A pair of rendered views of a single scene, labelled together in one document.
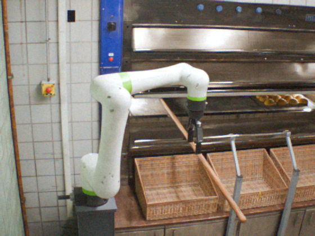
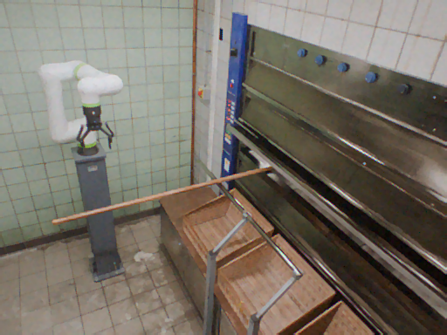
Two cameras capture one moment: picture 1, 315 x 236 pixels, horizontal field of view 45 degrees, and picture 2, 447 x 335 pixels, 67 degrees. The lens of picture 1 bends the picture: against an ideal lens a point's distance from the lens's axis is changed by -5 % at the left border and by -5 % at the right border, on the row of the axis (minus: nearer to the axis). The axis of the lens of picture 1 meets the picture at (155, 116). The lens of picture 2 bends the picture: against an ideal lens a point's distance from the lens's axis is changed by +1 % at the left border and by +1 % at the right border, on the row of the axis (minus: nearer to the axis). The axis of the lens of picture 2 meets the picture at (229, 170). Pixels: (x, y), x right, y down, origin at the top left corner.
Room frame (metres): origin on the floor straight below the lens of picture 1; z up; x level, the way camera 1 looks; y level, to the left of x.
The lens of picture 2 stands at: (2.04, -2.01, 2.41)
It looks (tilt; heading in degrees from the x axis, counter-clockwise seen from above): 31 degrees down; 72
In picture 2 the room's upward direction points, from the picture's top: 5 degrees clockwise
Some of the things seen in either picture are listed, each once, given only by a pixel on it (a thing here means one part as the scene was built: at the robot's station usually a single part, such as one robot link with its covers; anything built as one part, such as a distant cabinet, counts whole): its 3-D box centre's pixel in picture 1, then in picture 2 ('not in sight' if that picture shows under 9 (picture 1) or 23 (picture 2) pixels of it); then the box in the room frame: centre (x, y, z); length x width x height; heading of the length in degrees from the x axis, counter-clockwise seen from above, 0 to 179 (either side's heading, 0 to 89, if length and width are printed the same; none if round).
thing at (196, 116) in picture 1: (195, 117); (93, 122); (1.83, -0.20, 1.63); 0.08 x 0.07 x 0.09; 13
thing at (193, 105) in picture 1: (195, 103); (92, 109); (1.83, -0.19, 1.71); 0.12 x 0.09 x 0.06; 103
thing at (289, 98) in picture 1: (274, 91); not in sight; (3.61, -1.13, 1.21); 0.61 x 0.48 x 0.06; 14
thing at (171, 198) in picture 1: (174, 185); (225, 229); (2.65, -0.17, 0.72); 0.56 x 0.49 x 0.28; 105
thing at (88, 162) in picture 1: (94, 174); (83, 132); (1.70, 0.29, 1.36); 0.16 x 0.13 x 0.19; 29
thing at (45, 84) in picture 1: (48, 87); (204, 92); (2.65, 0.78, 1.46); 0.10 x 0.07 x 0.10; 104
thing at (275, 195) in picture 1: (245, 178); (271, 288); (2.79, -0.76, 0.72); 0.56 x 0.49 x 0.28; 105
